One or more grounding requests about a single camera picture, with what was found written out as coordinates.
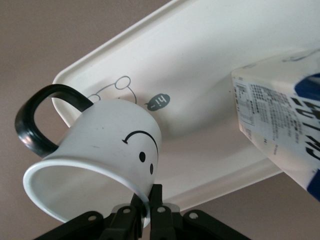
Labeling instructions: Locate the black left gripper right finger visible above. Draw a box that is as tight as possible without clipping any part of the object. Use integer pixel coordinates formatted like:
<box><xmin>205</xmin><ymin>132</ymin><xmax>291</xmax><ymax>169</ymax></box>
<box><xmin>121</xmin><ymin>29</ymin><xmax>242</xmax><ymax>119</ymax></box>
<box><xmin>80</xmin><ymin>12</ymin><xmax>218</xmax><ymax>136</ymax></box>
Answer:
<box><xmin>148</xmin><ymin>183</ymin><xmax>251</xmax><ymax>240</ymax></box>

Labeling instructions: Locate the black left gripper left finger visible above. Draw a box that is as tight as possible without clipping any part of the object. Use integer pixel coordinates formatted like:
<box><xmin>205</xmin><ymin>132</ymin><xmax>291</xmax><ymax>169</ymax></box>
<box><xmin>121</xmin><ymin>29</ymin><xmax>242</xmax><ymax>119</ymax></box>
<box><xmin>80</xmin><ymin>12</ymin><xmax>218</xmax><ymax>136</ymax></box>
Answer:
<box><xmin>32</xmin><ymin>193</ymin><xmax>142</xmax><ymax>240</ymax></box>

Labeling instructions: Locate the white smiley mug black handle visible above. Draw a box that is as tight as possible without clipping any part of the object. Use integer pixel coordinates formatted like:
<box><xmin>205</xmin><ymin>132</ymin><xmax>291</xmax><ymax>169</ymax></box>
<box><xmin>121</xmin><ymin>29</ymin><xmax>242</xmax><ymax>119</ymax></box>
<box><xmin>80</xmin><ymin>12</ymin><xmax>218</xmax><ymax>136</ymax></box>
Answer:
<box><xmin>14</xmin><ymin>84</ymin><xmax>163</xmax><ymax>230</ymax></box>

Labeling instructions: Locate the blue white milk carton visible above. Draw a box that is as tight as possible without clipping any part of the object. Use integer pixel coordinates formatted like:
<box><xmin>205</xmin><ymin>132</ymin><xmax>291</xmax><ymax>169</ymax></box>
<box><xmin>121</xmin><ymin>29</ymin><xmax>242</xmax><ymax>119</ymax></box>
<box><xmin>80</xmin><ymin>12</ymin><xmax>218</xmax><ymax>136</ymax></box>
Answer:
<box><xmin>231</xmin><ymin>48</ymin><xmax>320</xmax><ymax>203</ymax></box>

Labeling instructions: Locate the white tray with rabbit print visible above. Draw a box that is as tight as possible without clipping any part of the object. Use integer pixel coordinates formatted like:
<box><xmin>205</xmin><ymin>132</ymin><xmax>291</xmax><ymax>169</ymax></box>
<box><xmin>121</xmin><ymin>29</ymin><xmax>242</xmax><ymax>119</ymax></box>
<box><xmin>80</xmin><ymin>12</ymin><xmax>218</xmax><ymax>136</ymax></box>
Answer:
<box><xmin>51</xmin><ymin>0</ymin><xmax>320</xmax><ymax>213</ymax></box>

